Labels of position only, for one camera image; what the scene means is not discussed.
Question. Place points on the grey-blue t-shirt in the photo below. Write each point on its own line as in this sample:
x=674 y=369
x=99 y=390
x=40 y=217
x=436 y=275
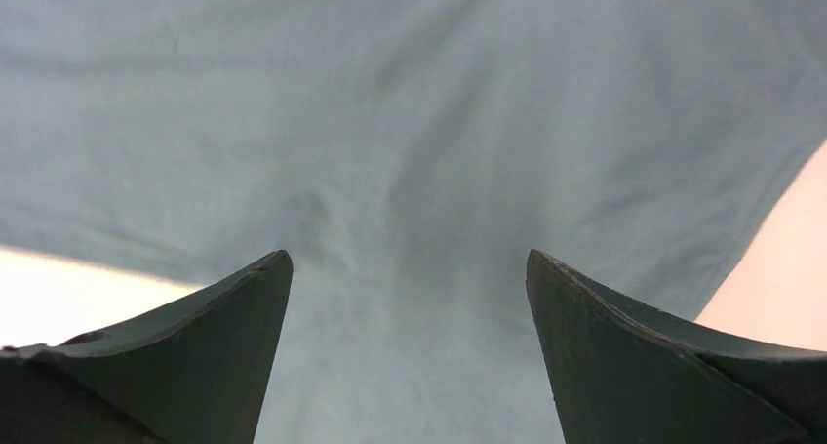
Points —
x=408 y=154

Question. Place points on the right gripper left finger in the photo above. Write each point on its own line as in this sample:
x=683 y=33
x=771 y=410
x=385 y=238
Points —
x=191 y=371

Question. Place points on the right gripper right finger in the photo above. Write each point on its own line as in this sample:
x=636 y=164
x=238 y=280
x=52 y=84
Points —
x=624 y=372

